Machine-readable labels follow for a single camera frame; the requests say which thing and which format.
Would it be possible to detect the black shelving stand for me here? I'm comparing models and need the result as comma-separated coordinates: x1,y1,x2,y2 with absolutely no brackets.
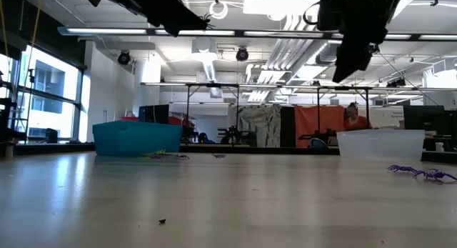
0,69,29,159

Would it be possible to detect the person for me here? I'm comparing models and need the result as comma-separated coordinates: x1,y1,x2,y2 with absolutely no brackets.
343,101,372,132

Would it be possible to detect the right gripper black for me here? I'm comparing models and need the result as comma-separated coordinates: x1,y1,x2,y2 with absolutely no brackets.
316,0,389,84

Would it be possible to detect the white square ceiling duct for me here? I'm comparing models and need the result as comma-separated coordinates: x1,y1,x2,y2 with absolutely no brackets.
191,36,219,84

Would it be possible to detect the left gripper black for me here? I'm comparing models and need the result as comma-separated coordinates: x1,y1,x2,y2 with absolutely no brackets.
116,0,210,38

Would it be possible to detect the white coiled cable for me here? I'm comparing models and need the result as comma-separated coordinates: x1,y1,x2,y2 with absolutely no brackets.
209,0,229,21

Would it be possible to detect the clear plastic bin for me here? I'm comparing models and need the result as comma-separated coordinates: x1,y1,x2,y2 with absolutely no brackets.
336,129,426,161

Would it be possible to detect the dark blue bag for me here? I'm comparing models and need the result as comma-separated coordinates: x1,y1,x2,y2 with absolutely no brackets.
198,132,217,144

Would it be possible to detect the orange backdrop cloth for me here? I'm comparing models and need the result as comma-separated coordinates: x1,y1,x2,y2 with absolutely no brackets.
294,104,346,149

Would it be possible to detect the yellow cable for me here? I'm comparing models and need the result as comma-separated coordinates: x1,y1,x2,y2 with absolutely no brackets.
27,0,43,76

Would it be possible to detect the black ceiling fixture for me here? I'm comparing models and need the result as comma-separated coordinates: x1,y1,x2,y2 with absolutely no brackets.
386,77,407,89

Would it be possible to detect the black bar with light strips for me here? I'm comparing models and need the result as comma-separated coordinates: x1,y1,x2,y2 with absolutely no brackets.
56,25,457,41

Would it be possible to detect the black backdrop panel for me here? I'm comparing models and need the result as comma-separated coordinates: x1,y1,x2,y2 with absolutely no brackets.
280,105,296,148

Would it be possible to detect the silver ribbed ceiling duct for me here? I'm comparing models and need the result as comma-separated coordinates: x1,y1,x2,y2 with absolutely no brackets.
316,42,342,67

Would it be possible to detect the grey patterned backdrop cloth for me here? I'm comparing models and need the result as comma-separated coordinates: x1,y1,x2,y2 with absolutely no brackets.
228,104,282,148

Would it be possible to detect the black plastic spider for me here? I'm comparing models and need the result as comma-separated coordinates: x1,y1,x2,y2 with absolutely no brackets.
198,12,216,31

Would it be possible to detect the white printed sign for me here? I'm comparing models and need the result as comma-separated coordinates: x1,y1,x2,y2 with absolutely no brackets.
371,105,405,130

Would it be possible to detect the green plastic spider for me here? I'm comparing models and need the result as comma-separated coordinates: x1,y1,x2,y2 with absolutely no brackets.
142,149,169,158

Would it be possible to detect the large window black frame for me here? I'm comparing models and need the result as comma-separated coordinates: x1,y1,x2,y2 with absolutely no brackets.
0,44,86,145

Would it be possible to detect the black computer monitor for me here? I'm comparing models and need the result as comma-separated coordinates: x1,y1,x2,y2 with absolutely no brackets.
138,104,170,123
403,104,457,137

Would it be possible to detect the black background rig frame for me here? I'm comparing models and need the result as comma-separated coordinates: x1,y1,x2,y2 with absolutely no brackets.
141,81,240,146
316,85,372,134

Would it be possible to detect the red cloth object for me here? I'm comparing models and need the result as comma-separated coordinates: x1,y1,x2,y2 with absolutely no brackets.
168,115,196,134

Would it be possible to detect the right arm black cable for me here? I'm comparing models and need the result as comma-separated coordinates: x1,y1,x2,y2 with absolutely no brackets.
302,0,321,26

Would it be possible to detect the teal plastic bin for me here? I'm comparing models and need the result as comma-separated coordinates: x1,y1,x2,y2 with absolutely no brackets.
92,120,184,157

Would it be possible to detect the blue white rounded object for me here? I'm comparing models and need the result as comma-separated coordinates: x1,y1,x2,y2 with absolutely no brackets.
308,137,328,150

